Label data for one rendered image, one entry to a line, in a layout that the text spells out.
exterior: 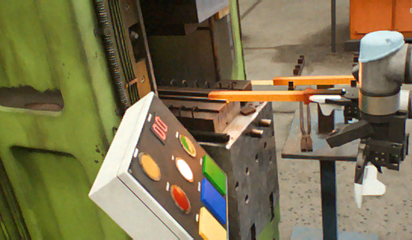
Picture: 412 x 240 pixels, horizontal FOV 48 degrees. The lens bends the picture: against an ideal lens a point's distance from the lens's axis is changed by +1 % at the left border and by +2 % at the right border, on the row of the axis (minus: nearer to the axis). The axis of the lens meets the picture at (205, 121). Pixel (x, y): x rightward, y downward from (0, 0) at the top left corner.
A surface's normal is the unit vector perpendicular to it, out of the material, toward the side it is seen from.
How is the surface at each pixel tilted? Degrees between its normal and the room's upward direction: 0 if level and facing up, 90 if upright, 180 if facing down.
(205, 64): 90
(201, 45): 90
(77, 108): 89
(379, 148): 90
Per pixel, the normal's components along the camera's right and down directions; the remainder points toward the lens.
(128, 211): -0.03, 0.44
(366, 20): -0.32, 0.46
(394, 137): -0.57, 0.43
